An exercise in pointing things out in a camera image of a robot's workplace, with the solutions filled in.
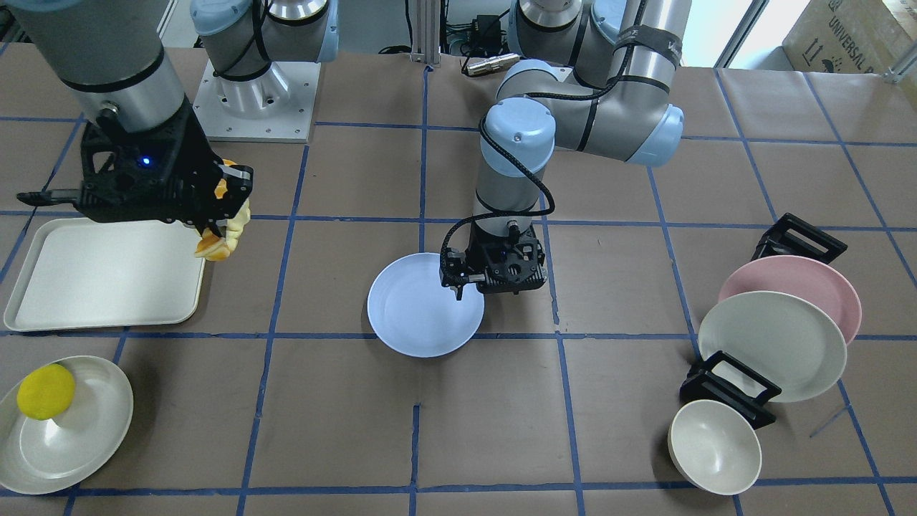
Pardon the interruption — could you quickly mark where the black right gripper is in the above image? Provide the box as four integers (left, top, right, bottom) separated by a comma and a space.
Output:
17, 100, 254, 237

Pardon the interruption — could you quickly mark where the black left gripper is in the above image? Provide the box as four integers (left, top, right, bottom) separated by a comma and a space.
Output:
439, 220, 547, 301

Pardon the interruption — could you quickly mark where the striped bread loaf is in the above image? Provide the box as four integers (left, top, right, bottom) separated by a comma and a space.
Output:
194, 199, 250, 262

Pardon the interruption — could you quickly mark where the blue plate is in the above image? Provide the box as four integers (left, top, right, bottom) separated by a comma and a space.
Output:
367, 254, 485, 357

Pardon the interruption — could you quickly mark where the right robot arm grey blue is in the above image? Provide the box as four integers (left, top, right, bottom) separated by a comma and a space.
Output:
7, 1, 254, 238

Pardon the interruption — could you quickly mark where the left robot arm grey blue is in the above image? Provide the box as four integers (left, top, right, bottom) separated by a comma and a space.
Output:
440, 1, 691, 298

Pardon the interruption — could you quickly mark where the black plate rack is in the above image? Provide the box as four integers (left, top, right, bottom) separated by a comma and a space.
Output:
681, 213, 863, 429

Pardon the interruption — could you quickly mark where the cream plate with lemon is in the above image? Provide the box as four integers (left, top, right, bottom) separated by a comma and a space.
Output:
1, 355, 134, 495

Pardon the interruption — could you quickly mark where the pink plate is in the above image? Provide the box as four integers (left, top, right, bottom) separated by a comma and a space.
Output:
718, 255, 863, 344

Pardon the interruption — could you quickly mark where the cream plate in rack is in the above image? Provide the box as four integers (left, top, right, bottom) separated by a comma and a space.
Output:
698, 291, 848, 403

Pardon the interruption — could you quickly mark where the white rectangular tray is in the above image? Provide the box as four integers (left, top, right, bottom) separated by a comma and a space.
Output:
4, 218, 204, 331

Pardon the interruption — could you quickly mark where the yellow lemon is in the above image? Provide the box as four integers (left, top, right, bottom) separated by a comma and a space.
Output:
16, 363, 76, 421

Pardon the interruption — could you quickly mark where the black power adapter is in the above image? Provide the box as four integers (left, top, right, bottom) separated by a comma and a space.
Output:
469, 14, 502, 55

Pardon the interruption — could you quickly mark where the cream bowl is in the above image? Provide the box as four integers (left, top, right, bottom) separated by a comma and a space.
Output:
668, 401, 762, 496

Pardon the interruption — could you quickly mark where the cardboard box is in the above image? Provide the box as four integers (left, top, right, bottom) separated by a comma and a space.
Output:
782, 1, 916, 73

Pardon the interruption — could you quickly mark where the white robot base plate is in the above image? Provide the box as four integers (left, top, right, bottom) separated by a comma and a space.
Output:
192, 62, 322, 143

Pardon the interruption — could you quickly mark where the aluminium frame post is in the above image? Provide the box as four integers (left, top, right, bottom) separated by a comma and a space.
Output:
408, 0, 443, 68

